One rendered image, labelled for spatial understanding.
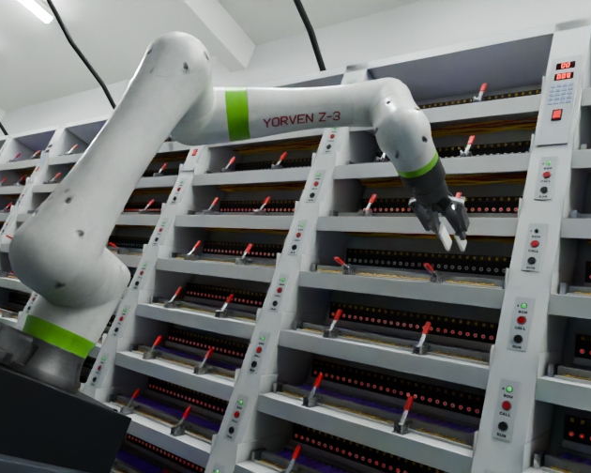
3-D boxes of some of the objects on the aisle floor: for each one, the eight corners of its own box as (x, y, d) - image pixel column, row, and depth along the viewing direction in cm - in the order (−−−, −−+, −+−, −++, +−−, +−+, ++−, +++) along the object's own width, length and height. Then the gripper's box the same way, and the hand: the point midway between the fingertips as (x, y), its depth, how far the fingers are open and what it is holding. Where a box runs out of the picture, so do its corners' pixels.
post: (189, 599, 130) (369, 61, 188) (165, 582, 136) (346, 66, 193) (239, 598, 144) (393, 97, 202) (216, 582, 150) (371, 100, 207)
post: (469, 798, 86) (593, 15, 144) (416, 760, 92) (555, 22, 149) (503, 767, 100) (603, 66, 158) (455, 736, 106) (568, 70, 163)
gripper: (465, 166, 114) (492, 236, 128) (398, 170, 124) (431, 234, 139) (456, 192, 110) (485, 261, 125) (387, 193, 120) (421, 256, 135)
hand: (452, 237), depth 130 cm, fingers open, 3 cm apart
